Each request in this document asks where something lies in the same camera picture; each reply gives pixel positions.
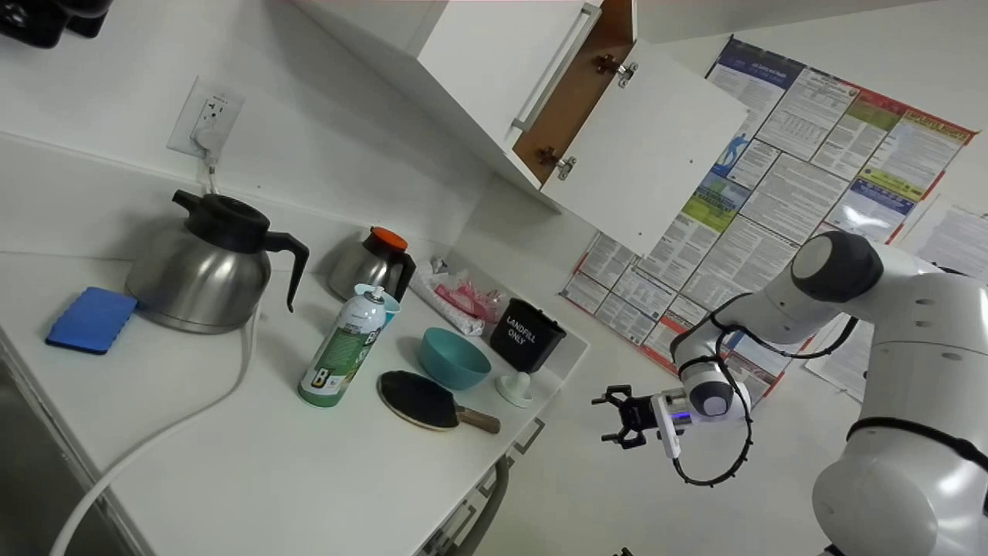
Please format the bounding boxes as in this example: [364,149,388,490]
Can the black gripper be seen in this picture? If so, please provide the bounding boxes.
[589,381,670,450]

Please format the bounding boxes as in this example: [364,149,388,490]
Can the silver drawer handle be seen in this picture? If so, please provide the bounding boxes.
[509,417,548,458]

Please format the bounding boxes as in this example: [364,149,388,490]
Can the white open cabinet door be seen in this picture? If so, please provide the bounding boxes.
[540,48,754,261]

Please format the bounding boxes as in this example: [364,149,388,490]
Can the small white knob object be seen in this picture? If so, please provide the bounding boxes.
[495,368,538,406]

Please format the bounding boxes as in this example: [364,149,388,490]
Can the black square container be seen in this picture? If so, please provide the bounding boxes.
[485,295,567,375]

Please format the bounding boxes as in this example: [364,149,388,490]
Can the teal bowl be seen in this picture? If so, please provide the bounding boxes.
[414,324,495,392]

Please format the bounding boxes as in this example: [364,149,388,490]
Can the clear bag pink packets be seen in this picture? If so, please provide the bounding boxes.
[425,250,512,339]

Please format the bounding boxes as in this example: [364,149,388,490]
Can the black table tennis paddle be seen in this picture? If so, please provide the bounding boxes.
[374,368,502,436]

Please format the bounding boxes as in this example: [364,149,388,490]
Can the green spray bottle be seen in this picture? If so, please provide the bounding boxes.
[296,281,403,411]

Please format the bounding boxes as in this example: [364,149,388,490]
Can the small steel carafe orange lid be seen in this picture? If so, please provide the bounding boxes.
[320,226,419,306]

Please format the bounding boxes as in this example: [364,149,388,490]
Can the large steel carafe black lid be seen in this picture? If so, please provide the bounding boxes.
[121,187,311,335]

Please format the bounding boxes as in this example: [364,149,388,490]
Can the blue sponge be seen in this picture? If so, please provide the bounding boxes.
[43,285,143,358]

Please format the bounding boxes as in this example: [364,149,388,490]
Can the stainless steel sink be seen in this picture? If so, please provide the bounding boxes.
[0,324,156,556]

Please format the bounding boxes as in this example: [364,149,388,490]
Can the black appliance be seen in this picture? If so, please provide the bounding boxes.
[0,0,118,48]

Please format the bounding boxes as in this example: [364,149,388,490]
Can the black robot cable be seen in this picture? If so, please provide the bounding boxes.
[664,289,862,493]

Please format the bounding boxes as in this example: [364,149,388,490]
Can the long silver cabinet handle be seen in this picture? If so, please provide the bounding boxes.
[416,450,516,556]

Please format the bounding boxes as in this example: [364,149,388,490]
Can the colourful printed wall poster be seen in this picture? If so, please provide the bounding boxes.
[558,35,980,406]

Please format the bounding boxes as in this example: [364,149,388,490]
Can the silver wall cabinet handle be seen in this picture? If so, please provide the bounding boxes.
[507,0,605,136]

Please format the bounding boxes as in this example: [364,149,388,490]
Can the white wall cabinet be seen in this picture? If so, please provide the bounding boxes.
[293,0,642,195]

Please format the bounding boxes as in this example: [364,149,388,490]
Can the white power cable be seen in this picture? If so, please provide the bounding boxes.
[46,102,259,556]

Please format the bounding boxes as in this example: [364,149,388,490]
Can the white wall outlet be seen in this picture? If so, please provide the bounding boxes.
[165,76,246,165]

